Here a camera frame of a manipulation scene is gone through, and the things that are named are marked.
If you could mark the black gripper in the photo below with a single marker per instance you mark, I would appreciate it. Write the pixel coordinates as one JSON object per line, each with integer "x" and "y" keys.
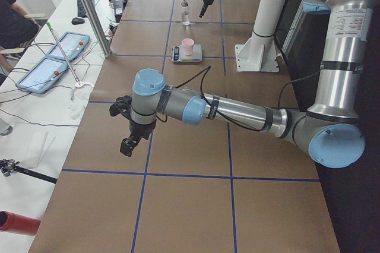
{"x": 142, "y": 129}
{"x": 206, "y": 2}

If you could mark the clear glass sauce bottle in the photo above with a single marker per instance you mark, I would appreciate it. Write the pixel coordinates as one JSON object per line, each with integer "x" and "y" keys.
{"x": 185, "y": 13}

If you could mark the pink paper cup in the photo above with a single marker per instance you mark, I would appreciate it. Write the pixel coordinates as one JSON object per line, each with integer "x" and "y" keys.
{"x": 188, "y": 46}

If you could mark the white cloth glove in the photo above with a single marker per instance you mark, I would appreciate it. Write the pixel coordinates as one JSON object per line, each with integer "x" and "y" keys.
{"x": 77, "y": 107}

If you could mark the blue teach pendant near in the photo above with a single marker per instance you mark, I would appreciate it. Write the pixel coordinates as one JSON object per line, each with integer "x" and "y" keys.
{"x": 42, "y": 76}

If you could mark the blue teach pendant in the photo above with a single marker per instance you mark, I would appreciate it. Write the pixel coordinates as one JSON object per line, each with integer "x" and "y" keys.
{"x": 42, "y": 76}
{"x": 72, "y": 43}

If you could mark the blue teach pendant far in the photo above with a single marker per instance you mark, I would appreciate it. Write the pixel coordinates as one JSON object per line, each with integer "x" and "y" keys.
{"x": 72, "y": 43}

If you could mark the black keyboard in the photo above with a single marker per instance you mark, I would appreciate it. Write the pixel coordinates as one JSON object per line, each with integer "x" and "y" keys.
{"x": 81, "y": 11}

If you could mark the black computer mouse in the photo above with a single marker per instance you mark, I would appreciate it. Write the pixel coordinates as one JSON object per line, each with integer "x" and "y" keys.
{"x": 77, "y": 21}

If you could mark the red cylinder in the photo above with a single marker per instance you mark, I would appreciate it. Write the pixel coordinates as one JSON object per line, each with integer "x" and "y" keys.
{"x": 18, "y": 224}

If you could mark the silver rod with green tip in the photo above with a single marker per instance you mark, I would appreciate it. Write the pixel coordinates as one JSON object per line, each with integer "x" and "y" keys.
{"x": 78, "y": 83}

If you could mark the seated person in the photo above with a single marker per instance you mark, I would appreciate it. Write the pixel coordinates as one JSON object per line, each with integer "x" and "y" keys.
{"x": 16, "y": 30}

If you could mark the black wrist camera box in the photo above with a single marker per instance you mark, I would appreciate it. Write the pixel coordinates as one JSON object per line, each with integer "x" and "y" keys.
{"x": 122, "y": 105}

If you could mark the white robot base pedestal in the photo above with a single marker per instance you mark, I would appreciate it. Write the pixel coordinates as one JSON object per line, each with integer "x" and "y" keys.
{"x": 259, "y": 54}

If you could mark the aluminium frame post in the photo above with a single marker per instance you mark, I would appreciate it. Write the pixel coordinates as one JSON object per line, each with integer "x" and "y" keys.
{"x": 97, "y": 27}

